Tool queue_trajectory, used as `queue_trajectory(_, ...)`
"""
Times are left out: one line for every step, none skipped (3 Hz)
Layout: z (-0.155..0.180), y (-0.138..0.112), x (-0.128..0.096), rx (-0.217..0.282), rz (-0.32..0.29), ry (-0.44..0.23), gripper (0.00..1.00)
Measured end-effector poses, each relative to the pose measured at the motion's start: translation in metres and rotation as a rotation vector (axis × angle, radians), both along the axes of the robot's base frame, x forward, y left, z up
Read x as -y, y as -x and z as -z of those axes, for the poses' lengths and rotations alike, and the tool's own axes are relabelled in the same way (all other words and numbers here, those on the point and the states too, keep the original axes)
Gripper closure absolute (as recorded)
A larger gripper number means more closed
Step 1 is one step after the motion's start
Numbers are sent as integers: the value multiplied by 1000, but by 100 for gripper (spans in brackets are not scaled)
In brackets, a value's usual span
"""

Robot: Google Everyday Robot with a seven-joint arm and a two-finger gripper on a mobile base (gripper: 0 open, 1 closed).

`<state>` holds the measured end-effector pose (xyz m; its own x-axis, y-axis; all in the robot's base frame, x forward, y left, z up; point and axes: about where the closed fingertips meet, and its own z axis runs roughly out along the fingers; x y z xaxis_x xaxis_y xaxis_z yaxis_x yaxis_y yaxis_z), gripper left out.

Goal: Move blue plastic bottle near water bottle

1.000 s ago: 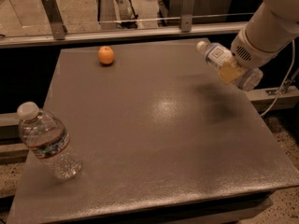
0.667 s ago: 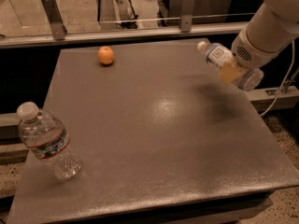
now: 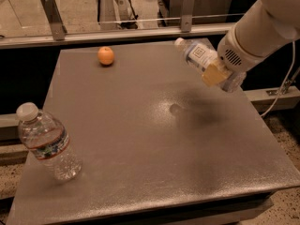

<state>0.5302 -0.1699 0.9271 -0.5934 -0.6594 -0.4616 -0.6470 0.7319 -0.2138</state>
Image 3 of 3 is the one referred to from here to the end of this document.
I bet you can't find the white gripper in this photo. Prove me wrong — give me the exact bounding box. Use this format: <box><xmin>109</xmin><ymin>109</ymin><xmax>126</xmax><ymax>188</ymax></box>
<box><xmin>202</xmin><ymin>25</ymin><xmax>266</xmax><ymax>86</ymax></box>

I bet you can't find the horizontal metal rail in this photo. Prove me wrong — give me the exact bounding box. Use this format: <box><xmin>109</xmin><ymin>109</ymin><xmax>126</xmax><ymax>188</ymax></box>
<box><xmin>0</xmin><ymin>22</ymin><xmax>234</xmax><ymax>49</ymax></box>

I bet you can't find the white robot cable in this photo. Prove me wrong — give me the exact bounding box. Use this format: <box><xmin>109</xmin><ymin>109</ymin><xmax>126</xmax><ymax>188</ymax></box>
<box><xmin>260</xmin><ymin>39</ymin><xmax>297</xmax><ymax>118</ymax></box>

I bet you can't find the clear water bottle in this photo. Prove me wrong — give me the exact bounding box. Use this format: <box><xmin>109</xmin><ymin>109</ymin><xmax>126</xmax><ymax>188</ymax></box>
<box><xmin>16</xmin><ymin>102</ymin><xmax>82</xmax><ymax>182</ymax></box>

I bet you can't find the metal rail bracket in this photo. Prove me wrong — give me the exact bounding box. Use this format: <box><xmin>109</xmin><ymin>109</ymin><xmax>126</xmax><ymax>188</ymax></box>
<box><xmin>40</xmin><ymin>0</ymin><xmax>67</xmax><ymax>41</ymax></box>
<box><xmin>180</xmin><ymin>0</ymin><xmax>195</xmax><ymax>33</ymax></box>

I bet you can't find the left metal rail bracket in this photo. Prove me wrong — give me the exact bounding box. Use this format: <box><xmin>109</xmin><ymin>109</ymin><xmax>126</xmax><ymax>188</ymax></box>
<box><xmin>40</xmin><ymin>0</ymin><xmax>67</xmax><ymax>41</ymax></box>

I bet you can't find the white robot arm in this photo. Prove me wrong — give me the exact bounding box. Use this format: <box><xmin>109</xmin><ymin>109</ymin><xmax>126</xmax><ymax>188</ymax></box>
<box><xmin>202</xmin><ymin>0</ymin><xmax>300</xmax><ymax>86</ymax></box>

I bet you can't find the orange fruit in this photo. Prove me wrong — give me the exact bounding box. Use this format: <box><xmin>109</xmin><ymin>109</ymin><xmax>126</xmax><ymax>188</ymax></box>
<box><xmin>97</xmin><ymin>47</ymin><xmax>114</xmax><ymax>66</ymax></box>

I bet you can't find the right metal rail bracket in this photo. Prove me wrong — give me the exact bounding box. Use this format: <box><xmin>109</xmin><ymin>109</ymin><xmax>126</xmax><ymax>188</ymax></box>
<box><xmin>180</xmin><ymin>0</ymin><xmax>195</xmax><ymax>33</ymax></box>

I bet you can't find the blue labelled plastic bottle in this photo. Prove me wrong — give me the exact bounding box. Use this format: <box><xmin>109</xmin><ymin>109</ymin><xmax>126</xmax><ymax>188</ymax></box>
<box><xmin>174</xmin><ymin>37</ymin><xmax>247</xmax><ymax>93</ymax></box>

